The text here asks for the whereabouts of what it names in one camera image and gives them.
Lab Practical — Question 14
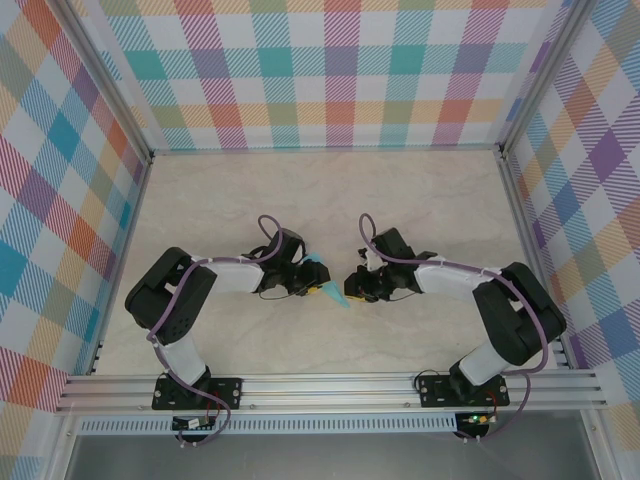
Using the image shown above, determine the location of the grey metal panel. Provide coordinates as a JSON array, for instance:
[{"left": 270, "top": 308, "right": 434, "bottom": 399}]
[{"left": 49, "top": 432, "right": 609, "bottom": 480}]

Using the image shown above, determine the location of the black circuit board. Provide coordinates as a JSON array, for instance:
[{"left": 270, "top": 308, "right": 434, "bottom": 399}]
[{"left": 171, "top": 415, "right": 216, "bottom": 432}]

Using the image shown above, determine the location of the thin black left gripper cable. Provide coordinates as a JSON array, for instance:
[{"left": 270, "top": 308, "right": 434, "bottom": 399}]
[{"left": 258, "top": 288, "right": 307, "bottom": 302}]

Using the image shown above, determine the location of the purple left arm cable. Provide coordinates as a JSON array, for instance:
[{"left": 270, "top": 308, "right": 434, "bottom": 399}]
[{"left": 145, "top": 214, "right": 285, "bottom": 447}]

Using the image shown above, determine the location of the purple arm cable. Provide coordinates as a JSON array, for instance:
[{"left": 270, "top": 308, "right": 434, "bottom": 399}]
[
  {"left": 358, "top": 212, "right": 550, "bottom": 445},
  {"left": 145, "top": 214, "right": 285, "bottom": 447}
]

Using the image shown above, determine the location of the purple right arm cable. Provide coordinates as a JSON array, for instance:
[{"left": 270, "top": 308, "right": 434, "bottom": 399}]
[{"left": 358, "top": 212, "right": 550, "bottom": 445}]

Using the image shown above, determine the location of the wide aluminium mounting rail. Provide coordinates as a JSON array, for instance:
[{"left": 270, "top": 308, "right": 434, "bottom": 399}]
[{"left": 54, "top": 368, "right": 609, "bottom": 416}]

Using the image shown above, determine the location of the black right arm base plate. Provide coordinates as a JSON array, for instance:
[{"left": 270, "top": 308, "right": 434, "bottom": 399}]
[{"left": 417, "top": 373, "right": 510, "bottom": 409}]

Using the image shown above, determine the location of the slotted grey cable duct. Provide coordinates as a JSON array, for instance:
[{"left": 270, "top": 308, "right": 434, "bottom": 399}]
[{"left": 77, "top": 413, "right": 459, "bottom": 435}]

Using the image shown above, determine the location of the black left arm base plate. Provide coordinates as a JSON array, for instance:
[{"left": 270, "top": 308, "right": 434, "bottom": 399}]
[{"left": 152, "top": 375, "right": 244, "bottom": 411}]

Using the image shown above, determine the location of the long aluminium table edge rail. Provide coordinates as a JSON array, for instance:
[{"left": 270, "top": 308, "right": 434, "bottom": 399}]
[{"left": 149, "top": 143, "right": 504, "bottom": 157}]

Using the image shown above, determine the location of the aluminium table side rail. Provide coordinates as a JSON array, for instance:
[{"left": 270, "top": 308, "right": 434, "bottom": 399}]
[
  {"left": 494, "top": 152, "right": 574, "bottom": 371},
  {"left": 87, "top": 154, "right": 154, "bottom": 376}
]

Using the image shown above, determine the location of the aluminium frame post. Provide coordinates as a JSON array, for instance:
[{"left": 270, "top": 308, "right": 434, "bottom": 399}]
[
  {"left": 49, "top": 0, "right": 156, "bottom": 166},
  {"left": 497, "top": 0, "right": 601, "bottom": 161}
]

